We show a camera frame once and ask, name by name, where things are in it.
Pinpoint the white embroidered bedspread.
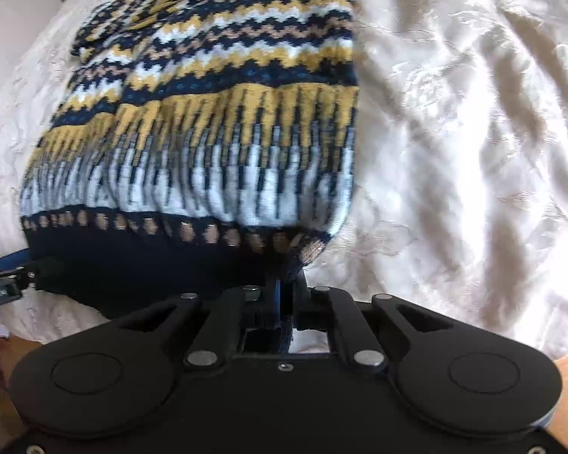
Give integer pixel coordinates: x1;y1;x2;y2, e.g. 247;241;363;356
0;0;568;359

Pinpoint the navy yellow white knit sweater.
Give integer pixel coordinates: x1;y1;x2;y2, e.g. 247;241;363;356
20;0;359;319

